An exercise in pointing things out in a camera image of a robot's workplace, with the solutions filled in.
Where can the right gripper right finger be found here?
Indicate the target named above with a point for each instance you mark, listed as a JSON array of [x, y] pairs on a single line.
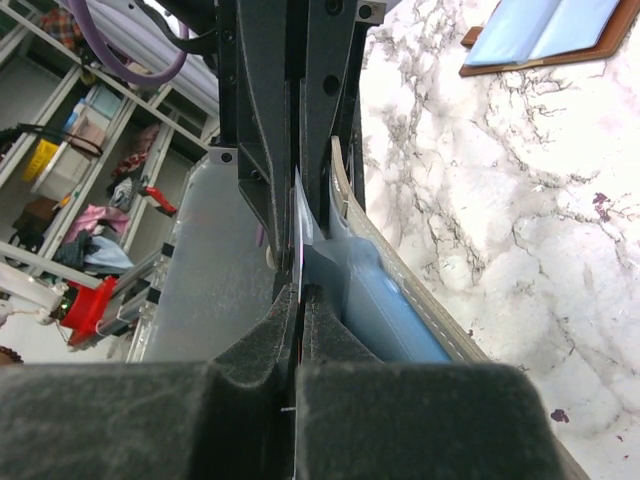
[[360, 418]]

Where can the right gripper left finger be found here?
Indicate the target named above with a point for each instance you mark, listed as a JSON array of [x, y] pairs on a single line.
[[216, 419]]

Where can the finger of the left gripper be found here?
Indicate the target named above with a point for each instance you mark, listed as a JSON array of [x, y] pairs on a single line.
[[330, 28], [254, 112]]

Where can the grey card holder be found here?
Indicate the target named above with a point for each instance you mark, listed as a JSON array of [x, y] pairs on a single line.
[[380, 301]]

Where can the black credit card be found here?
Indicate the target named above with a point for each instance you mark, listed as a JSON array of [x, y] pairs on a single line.
[[303, 234]]

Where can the brown blue open card holder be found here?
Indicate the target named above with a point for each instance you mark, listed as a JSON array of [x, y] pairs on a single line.
[[527, 34]]

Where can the aluminium extrusion bar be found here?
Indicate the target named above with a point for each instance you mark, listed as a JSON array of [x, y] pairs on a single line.
[[137, 296]]

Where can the background storage shelf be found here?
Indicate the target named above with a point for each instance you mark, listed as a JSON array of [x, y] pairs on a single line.
[[79, 145]]

